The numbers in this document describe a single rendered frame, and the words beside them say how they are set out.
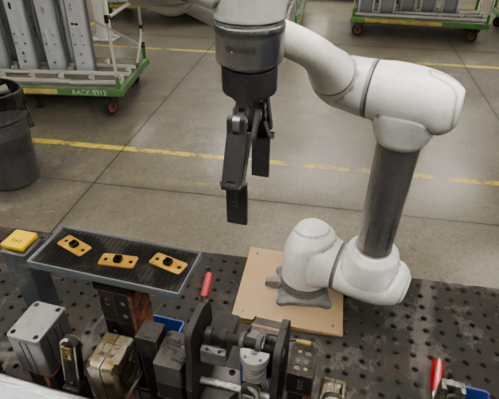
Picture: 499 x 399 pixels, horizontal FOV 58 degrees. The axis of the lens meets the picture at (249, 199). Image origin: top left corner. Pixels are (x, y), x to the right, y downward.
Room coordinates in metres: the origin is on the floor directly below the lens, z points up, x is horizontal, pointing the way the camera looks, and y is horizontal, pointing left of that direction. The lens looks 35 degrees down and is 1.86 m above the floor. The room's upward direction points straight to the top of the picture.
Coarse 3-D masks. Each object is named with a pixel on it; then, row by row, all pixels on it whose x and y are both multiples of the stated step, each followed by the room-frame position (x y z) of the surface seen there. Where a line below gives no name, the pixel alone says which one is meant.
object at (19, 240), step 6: (12, 234) 0.85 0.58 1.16; (18, 234) 0.85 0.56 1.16; (24, 234) 0.85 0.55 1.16; (30, 234) 0.85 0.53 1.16; (36, 234) 0.85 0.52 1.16; (6, 240) 0.82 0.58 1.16; (12, 240) 0.82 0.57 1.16; (18, 240) 0.82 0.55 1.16; (24, 240) 0.82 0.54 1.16; (30, 240) 0.83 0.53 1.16; (6, 246) 0.81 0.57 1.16; (12, 246) 0.80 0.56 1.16; (18, 246) 0.80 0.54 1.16; (24, 246) 0.80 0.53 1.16
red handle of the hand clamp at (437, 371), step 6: (432, 360) 0.50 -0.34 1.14; (438, 360) 0.50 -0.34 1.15; (432, 366) 0.50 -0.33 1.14; (438, 366) 0.49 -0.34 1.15; (444, 366) 0.49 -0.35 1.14; (432, 372) 0.49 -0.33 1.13; (438, 372) 0.48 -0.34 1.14; (432, 378) 0.48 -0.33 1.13; (438, 378) 0.47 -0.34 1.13; (432, 384) 0.47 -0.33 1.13; (438, 384) 0.47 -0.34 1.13; (432, 390) 0.46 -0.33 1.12; (432, 396) 0.45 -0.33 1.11
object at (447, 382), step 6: (444, 378) 0.42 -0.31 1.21; (450, 378) 0.43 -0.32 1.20; (444, 384) 0.41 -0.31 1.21; (450, 384) 0.41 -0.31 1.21; (456, 384) 0.41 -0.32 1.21; (462, 384) 0.41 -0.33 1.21; (438, 390) 0.41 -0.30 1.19; (444, 390) 0.40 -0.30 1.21; (450, 390) 0.41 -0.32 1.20; (456, 390) 0.40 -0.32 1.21; (462, 390) 0.40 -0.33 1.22; (438, 396) 0.40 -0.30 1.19; (444, 396) 0.40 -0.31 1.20; (450, 396) 0.39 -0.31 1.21; (456, 396) 0.39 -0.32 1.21; (462, 396) 0.39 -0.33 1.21
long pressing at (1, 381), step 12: (0, 384) 0.55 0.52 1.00; (12, 384) 0.55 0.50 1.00; (24, 384) 0.55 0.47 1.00; (36, 384) 0.55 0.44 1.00; (0, 396) 0.52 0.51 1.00; (12, 396) 0.52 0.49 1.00; (24, 396) 0.52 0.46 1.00; (36, 396) 0.52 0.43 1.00; (48, 396) 0.52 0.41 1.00; (60, 396) 0.52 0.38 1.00; (72, 396) 0.52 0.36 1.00
